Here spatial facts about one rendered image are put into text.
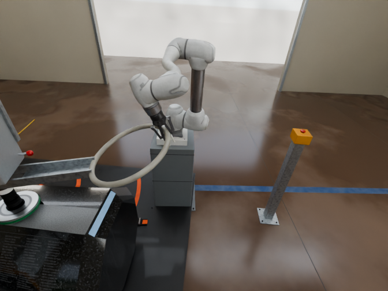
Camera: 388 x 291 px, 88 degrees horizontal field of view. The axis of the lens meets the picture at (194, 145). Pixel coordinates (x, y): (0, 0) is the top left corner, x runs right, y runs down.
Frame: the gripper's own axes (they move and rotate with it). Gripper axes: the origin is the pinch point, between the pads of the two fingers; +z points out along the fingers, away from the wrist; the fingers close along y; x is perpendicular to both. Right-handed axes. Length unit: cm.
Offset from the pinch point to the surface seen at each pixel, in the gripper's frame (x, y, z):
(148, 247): -18, 63, 99
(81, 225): 6, 68, 12
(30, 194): -24, 86, -5
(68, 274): 21, 83, 23
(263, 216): 4, -49, 148
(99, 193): -13, 56, 15
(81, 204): -9, 66, 11
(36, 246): 4, 91, 9
